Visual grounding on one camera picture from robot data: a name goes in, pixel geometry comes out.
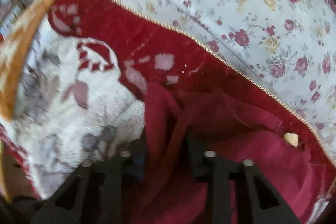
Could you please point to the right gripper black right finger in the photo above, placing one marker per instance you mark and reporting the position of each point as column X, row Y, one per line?
column 237, row 192

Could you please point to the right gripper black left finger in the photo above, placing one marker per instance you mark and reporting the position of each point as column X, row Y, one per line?
column 93, row 192

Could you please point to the dark red garment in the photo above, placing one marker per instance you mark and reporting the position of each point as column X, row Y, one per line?
column 235, row 131

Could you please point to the red and white floral blanket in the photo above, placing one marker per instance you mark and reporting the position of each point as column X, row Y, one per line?
column 81, row 93

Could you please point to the orange checkered plush mat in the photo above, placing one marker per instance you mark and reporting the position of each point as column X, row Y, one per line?
column 14, row 51

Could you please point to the floral white bed quilt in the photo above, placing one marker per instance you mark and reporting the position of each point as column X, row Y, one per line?
column 286, row 46

